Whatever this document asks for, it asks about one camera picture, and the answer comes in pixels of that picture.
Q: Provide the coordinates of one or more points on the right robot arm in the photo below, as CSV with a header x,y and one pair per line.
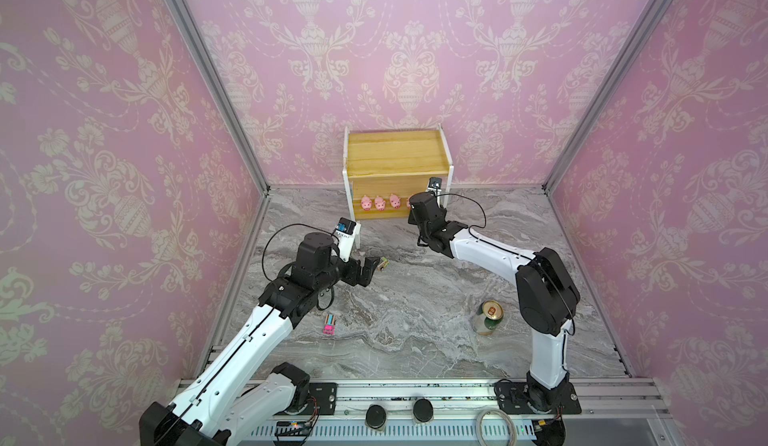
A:
x,y
547,295

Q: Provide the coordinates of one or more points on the green can gold lid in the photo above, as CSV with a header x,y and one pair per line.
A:
x,y
487,318

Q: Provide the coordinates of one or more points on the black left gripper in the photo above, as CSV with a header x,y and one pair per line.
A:
x,y
368,270

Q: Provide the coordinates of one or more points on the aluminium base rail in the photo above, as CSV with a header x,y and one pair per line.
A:
x,y
590,398

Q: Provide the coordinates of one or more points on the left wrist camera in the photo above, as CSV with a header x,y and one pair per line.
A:
x,y
347,232

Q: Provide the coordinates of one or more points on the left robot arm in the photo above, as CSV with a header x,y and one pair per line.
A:
x,y
217,408

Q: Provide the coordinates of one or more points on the black round knob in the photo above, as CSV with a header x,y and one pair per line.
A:
x,y
422,411
375,417

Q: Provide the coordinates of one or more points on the pink blue toy truck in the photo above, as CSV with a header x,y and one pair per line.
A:
x,y
329,326

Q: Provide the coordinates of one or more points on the wooden two-tier shelf white frame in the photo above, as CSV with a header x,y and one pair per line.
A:
x,y
382,163

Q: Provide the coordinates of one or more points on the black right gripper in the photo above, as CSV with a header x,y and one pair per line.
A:
x,y
413,218

